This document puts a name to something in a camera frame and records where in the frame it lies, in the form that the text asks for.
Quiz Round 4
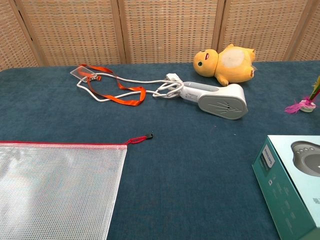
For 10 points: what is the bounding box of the clear mesh zipper pouch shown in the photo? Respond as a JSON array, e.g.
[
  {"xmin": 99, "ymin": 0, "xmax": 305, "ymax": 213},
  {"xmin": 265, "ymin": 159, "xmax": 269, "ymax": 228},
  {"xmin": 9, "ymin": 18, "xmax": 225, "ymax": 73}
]
[{"xmin": 0, "ymin": 141, "xmax": 128, "ymax": 240}]

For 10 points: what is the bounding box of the blue carpet table cover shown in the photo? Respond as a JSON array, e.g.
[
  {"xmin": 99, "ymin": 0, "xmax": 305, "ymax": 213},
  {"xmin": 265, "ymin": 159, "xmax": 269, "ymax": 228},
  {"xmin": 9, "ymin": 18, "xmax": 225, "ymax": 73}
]
[{"xmin": 0, "ymin": 60, "xmax": 320, "ymax": 240}]

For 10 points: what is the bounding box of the white handheld garment steamer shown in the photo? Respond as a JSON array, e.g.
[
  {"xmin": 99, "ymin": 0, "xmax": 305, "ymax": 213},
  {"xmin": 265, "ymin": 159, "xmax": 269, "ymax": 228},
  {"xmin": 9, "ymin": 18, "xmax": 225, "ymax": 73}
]
[{"xmin": 178, "ymin": 80, "xmax": 249, "ymax": 121}]

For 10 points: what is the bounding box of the woven rattan folding screen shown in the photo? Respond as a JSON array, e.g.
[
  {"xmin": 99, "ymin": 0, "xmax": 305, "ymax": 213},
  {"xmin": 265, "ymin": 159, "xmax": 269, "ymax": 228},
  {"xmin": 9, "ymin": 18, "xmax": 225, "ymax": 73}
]
[{"xmin": 0, "ymin": 0, "xmax": 320, "ymax": 72}]

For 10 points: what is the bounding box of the yellow plush toy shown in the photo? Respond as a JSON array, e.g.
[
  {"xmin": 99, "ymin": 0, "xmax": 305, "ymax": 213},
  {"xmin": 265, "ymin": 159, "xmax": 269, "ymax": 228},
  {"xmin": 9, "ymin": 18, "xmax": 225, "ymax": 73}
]
[{"xmin": 193, "ymin": 43, "xmax": 259, "ymax": 87}]

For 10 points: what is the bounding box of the clear plastic badge holder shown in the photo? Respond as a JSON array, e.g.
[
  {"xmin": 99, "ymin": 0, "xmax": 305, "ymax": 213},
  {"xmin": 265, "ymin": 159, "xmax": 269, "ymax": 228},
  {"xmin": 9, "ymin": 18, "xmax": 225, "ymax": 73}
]
[{"xmin": 70, "ymin": 65, "xmax": 95, "ymax": 84}]

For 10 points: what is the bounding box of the green Philips product box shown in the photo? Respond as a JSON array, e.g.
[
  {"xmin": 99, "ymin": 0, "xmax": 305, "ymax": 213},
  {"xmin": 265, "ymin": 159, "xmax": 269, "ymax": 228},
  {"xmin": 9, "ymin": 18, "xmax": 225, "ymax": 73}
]
[{"xmin": 251, "ymin": 134, "xmax": 320, "ymax": 240}]

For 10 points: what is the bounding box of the colourful feather shuttlecock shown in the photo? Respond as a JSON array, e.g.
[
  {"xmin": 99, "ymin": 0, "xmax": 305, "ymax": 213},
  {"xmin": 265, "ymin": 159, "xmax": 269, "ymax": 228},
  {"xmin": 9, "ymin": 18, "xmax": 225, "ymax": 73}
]
[{"xmin": 284, "ymin": 74, "xmax": 320, "ymax": 116}]

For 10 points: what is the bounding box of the orange lanyard strap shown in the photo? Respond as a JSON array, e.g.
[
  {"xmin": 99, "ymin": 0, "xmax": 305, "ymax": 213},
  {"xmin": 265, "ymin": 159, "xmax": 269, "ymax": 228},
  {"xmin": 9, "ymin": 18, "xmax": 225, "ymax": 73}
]
[{"xmin": 79, "ymin": 64, "xmax": 147, "ymax": 107}]

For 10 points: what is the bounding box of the white steamer power cable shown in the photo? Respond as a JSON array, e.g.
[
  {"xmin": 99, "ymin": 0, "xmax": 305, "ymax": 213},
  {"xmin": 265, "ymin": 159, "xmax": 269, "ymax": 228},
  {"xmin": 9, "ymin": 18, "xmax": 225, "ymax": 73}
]
[{"xmin": 76, "ymin": 72, "xmax": 186, "ymax": 104}]

